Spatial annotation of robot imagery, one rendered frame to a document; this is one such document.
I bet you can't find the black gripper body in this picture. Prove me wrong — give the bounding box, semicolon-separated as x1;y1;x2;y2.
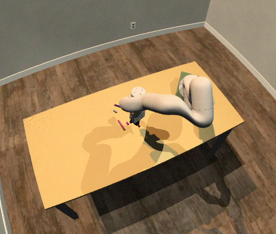
129;111;145;123

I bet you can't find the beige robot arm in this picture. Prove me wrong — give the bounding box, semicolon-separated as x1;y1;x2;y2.
119;75;214;128

